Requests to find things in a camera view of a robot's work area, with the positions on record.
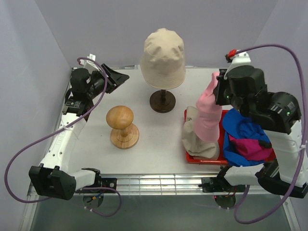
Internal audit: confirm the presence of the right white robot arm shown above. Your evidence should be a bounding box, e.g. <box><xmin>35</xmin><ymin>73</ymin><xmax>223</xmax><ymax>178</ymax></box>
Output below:
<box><xmin>214</xmin><ymin>65</ymin><xmax>308</xmax><ymax>198</ymax></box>

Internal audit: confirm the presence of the beige bucket hat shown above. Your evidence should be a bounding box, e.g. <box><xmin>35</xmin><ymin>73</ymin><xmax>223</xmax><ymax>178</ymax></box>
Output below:
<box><xmin>181</xmin><ymin>106</ymin><xmax>219</xmax><ymax>160</ymax></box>

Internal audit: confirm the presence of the light wooden hat stand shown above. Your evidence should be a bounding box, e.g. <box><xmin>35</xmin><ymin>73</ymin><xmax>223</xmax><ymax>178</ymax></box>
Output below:
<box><xmin>106</xmin><ymin>105</ymin><xmax>140</xmax><ymax>149</ymax></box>

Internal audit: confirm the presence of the red plastic tray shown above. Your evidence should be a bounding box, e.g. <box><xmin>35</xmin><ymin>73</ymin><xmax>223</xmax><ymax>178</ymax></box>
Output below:
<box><xmin>184</xmin><ymin>109</ymin><xmax>277</xmax><ymax>165</ymax></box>

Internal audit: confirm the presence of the blue and magenta hat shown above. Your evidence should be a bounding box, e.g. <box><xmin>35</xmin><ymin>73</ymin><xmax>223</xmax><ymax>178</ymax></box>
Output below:
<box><xmin>222</xmin><ymin>109</ymin><xmax>274</xmax><ymax>167</ymax></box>

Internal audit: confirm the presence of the cream bucket hat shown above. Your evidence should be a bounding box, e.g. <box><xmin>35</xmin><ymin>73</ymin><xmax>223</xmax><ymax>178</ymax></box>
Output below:
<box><xmin>140</xmin><ymin>28</ymin><xmax>186</xmax><ymax>90</ymax></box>

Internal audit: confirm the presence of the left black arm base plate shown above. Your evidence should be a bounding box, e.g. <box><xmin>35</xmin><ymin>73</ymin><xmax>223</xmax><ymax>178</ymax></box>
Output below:
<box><xmin>76</xmin><ymin>177</ymin><xmax>117</xmax><ymax>194</ymax></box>

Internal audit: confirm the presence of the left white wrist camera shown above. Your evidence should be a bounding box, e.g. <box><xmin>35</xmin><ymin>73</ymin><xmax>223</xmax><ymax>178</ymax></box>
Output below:
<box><xmin>79</xmin><ymin>53</ymin><xmax>99</xmax><ymax>74</ymax></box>

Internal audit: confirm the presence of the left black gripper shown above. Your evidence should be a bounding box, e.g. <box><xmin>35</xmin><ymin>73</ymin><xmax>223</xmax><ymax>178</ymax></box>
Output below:
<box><xmin>86</xmin><ymin>64</ymin><xmax>129</xmax><ymax>99</ymax></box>

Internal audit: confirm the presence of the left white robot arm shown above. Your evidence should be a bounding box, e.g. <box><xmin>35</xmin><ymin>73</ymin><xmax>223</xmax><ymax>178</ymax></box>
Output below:
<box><xmin>29</xmin><ymin>64</ymin><xmax>129</xmax><ymax>200</ymax></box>

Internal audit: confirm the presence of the aluminium front rail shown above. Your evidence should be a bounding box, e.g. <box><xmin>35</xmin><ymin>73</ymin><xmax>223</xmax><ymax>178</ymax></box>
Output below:
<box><xmin>27</xmin><ymin>173</ymin><xmax>265</xmax><ymax>196</ymax></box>

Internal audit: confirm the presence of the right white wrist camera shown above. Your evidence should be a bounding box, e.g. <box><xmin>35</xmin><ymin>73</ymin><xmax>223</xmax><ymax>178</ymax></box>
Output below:
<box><xmin>225</xmin><ymin>50</ymin><xmax>251</xmax><ymax>72</ymax></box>

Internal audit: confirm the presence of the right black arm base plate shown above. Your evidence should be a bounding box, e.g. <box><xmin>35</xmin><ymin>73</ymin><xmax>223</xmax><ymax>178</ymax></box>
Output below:
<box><xmin>198</xmin><ymin>177</ymin><xmax>246</xmax><ymax>193</ymax></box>

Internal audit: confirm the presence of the cream mannequin head stand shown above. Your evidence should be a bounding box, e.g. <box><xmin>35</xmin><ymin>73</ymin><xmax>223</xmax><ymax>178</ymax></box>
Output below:
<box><xmin>150</xmin><ymin>90</ymin><xmax>176</xmax><ymax>113</ymax></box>

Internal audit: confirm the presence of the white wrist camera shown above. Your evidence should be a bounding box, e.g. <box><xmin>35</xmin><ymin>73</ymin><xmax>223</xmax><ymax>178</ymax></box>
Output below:
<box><xmin>225</xmin><ymin>50</ymin><xmax>251</xmax><ymax>72</ymax></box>
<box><xmin>79</xmin><ymin>53</ymin><xmax>99</xmax><ymax>74</ymax></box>

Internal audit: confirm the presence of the pink bucket hat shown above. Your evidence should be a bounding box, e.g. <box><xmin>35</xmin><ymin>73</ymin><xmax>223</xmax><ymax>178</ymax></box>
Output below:
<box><xmin>194</xmin><ymin>72</ymin><xmax>222</xmax><ymax>142</ymax></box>

